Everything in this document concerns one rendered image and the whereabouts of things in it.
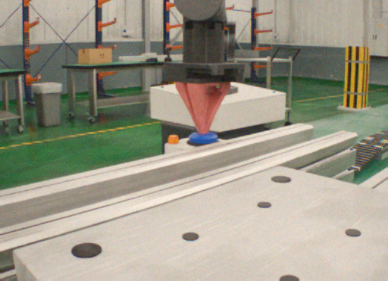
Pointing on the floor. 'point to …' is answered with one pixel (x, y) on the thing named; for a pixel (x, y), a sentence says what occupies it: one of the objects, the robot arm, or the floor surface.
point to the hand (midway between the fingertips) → (203, 127)
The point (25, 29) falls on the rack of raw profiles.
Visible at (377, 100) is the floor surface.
